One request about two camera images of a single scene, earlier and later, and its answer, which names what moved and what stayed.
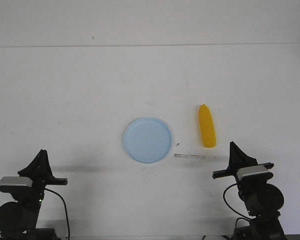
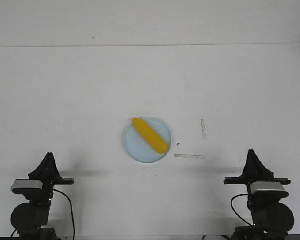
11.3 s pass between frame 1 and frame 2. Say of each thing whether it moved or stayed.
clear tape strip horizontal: stayed
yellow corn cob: moved
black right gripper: moved
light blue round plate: stayed
